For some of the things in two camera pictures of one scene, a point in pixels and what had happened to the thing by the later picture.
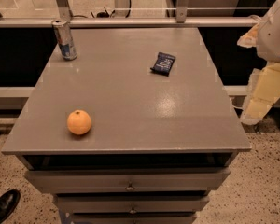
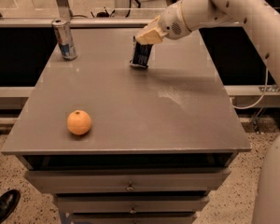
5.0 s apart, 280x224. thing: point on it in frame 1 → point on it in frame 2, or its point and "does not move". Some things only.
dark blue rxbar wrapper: [163, 63] → [141, 53]
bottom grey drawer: [134, 218] does not move
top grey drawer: [131, 180] does not move
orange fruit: [78, 122] does not move
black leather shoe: [3, 206] does not move
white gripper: [274, 41] → [172, 22]
